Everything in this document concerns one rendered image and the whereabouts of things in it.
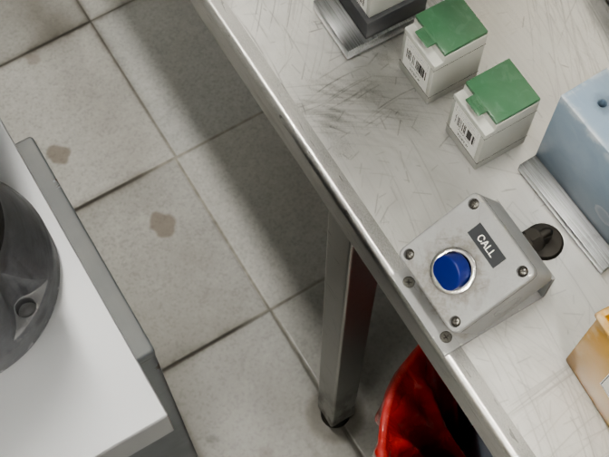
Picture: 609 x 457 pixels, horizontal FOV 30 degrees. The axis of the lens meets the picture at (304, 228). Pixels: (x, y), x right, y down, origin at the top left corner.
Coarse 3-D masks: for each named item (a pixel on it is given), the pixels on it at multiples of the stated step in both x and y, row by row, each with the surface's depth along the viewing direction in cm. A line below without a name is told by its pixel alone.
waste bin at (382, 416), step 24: (408, 360) 125; (408, 384) 125; (432, 384) 133; (384, 408) 123; (408, 408) 124; (432, 408) 129; (456, 408) 140; (384, 432) 121; (408, 432) 128; (432, 432) 132; (456, 432) 147; (384, 456) 120; (408, 456) 127; (432, 456) 140; (456, 456) 139
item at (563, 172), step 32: (576, 96) 77; (608, 96) 77; (576, 128) 77; (608, 128) 76; (544, 160) 84; (576, 160) 80; (608, 160) 76; (544, 192) 84; (576, 192) 82; (608, 192) 78; (576, 224) 83; (608, 224) 80; (608, 256) 82
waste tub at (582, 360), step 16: (608, 320) 73; (592, 336) 73; (608, 336) 70; (576, 352) 77; (592, 352) 74; (608, 352) 72; (576, 368) 78; (592, 368) 76; (608, 368) 73; (592, 384) 77; (608, 384) 74; (592, 400) 78; (608, 400) 76; (608, 416) 77
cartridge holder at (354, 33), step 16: (320, 0) 90; (336, 0) 90; (352, 0) 87; (416, 0) 87; (432, 0) 90; (320, 16) 90; (336, 16) 89; (352, 16) 89; (384, 16) 87; (400, 16) 88; (336, 32) 89; (352, 32) 89; (368, 32) 87; (384, 32) 89; (400, 32) 90; (352, 48) 88; (368, 48) 89
